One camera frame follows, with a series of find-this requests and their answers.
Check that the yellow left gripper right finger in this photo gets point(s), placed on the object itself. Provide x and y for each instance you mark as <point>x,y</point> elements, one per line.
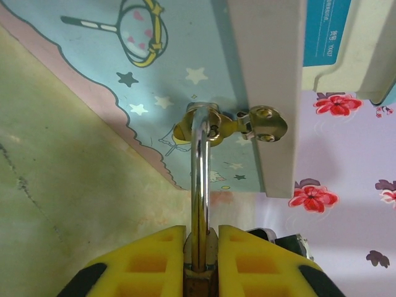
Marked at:
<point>260,266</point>

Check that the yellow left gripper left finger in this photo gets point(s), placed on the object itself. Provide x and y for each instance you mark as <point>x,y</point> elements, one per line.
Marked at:
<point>139,266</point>

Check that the brass padlock with silver shackle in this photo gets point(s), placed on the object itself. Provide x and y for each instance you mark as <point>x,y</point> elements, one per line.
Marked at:
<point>200,185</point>

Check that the metal hasp latch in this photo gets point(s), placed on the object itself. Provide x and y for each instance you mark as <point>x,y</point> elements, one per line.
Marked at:
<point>266,123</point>

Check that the blue cartoon tin box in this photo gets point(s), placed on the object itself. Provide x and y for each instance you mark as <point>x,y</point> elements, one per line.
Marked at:
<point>92,62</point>

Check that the white storage box blue lid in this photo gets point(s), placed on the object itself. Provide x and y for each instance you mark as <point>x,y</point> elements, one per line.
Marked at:
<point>355,46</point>

